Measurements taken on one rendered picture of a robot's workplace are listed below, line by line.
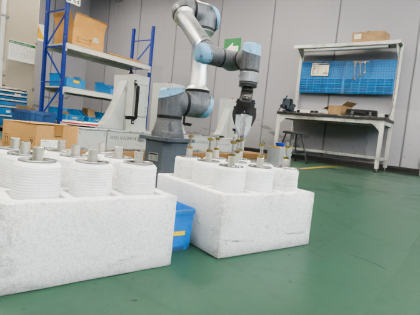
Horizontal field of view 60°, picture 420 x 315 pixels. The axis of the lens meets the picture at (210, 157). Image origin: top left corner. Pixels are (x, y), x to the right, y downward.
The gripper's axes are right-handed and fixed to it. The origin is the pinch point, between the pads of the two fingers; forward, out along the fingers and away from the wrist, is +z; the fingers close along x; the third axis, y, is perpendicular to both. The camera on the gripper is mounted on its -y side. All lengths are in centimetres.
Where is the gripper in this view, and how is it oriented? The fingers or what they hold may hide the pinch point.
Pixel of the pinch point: (242, 135)
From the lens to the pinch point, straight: 141.1
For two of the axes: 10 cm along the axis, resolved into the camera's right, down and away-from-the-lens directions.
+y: 1.3, -0.7, 9.9
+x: -9.9, -1.1, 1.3
